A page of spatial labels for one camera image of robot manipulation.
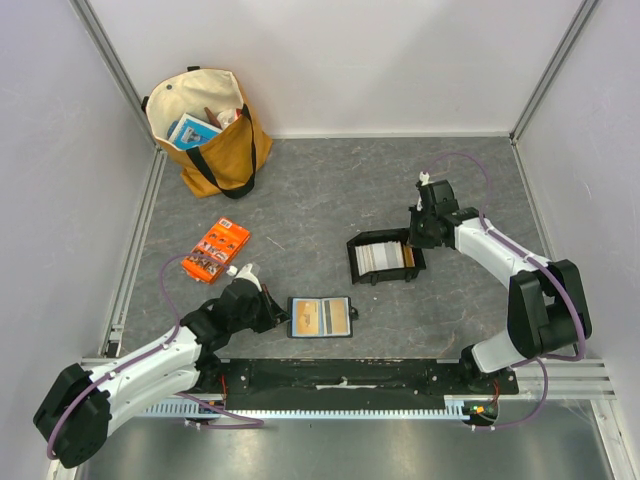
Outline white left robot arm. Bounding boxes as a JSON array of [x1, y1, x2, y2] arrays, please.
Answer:
[[33, 276, 290, 468]]

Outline black leather card holder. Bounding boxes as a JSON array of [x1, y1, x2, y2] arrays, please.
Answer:
[[287, 296, 359, 339]]

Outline orange printed box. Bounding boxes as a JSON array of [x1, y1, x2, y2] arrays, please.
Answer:
[[181, 217, 251, 284]]

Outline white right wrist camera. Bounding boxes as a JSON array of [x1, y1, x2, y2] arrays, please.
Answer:
[[416, 171, 431, 190]]

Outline white credit card stack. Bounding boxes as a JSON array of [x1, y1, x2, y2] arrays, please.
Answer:
[[355, 242, 405, 275]]

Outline grey slotted cable duct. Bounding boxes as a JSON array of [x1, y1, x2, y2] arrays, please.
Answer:
[[139, 398, 470, 420]]

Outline tan credit card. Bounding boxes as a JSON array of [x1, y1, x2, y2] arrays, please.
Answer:
[[295, 299, 320, 336], [323, 298, 350, 336]]

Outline black plastic card tray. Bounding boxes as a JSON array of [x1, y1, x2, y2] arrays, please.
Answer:
[[346, 228, 426, 286]]

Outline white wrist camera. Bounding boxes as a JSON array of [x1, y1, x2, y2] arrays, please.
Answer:
[[226, 263, 260, 286], [416, 171, 431, 190]]

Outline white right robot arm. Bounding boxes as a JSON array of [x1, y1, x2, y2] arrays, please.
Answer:
[[409, 174, 592, 394]]

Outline blue book in bag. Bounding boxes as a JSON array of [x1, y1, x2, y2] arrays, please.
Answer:
[[168, 113, 222, 150]]

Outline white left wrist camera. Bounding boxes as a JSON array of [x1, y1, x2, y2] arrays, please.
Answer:
[[226, 263, 260, 286]]

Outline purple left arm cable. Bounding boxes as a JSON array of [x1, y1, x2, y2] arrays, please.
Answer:
[[45, 253, 266, 460]]

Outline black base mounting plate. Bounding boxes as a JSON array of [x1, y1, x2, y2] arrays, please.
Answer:
[[194, 359, 519, 396]]

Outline mustard tote bag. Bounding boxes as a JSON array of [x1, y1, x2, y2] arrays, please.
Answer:
[[141, 67, 272, 199]]

